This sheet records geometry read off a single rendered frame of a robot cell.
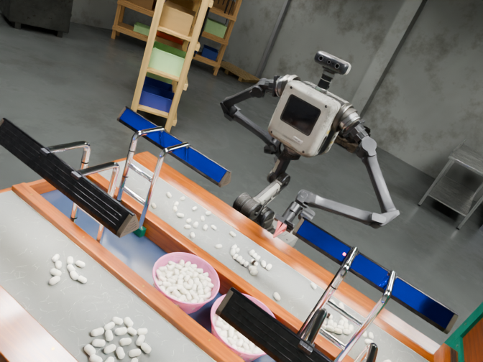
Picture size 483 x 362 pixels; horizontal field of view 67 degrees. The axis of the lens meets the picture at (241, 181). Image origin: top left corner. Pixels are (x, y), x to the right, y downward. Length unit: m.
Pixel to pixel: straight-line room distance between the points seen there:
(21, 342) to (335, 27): 8.28
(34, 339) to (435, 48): 7.80
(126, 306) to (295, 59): 8.18
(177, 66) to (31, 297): 3.30
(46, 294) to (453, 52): 7.66
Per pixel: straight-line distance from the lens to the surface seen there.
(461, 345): 1.86
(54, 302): 1.34
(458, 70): 8.07
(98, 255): 1.46
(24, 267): 1.44
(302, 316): 1.62
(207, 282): 1.52
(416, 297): 1.46
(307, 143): 2.00
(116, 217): 1.12
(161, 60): 4.26
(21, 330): 1.25
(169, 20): 4.19
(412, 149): 8.19
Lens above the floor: 1.76
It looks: 26 degrees down
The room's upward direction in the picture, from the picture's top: 23 degrees clockwise
